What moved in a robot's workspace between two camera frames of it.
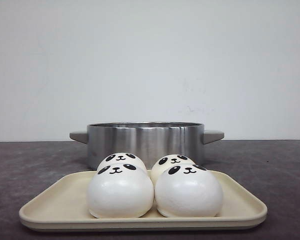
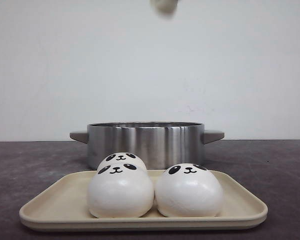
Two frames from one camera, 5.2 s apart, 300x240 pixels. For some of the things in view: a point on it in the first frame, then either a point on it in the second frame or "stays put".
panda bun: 168,160 to 164,9
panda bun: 120,190 stays put
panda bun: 186,190 stays put
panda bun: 121,158 stays put
